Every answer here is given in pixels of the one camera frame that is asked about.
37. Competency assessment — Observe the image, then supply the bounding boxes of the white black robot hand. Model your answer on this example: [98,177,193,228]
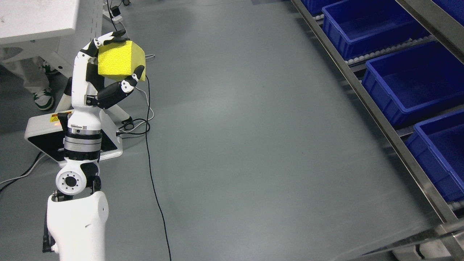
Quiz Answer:
[67,29,145,132]

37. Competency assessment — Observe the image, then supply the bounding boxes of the yellow foam block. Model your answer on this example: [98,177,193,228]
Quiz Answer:
[98,40,146,81]

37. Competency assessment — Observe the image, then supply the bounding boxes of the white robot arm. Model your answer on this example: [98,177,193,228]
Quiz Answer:
[42,112,109,261]

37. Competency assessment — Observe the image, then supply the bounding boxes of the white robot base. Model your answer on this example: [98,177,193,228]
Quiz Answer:
[24,58,123,167]

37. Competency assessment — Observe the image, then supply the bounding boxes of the right steel shelf rack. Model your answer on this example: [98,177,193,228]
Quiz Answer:
[290,0,464,261]

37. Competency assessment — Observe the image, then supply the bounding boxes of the green white sneaker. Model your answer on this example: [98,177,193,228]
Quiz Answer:
[33,88,54,111]

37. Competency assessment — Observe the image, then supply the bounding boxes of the white workbench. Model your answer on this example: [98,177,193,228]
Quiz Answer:
[0,0,103,77]

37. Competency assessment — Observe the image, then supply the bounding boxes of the blue plastic bin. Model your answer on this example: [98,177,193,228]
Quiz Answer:
[301,0,340,16]
[361,42,464,129]
[322,0,430,61]
[405,109,464,203]

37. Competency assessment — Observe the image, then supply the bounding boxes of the black power cable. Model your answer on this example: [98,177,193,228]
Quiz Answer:
[117,54,172,261]

